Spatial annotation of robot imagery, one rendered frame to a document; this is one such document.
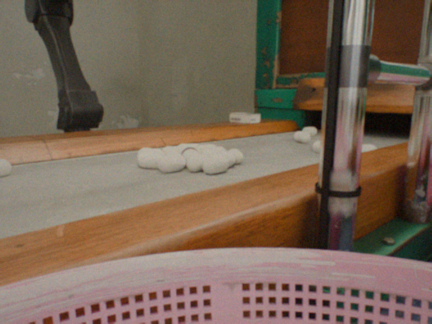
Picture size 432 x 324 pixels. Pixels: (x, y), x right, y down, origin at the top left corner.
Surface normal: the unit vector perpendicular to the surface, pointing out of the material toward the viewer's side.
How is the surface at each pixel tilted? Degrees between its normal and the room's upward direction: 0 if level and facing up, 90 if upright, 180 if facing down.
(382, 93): 66
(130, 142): 45
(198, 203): 0
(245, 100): 90
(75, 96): 60
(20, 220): 0
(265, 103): 90
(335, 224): 90
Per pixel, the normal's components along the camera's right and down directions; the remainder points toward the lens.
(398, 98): -0.68, -0.28
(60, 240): 0.00, -0.98
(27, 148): 0.48, -0.59
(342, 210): -0.04, 0.20
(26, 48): 0.69, 0.15
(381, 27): -0.74, 0.13
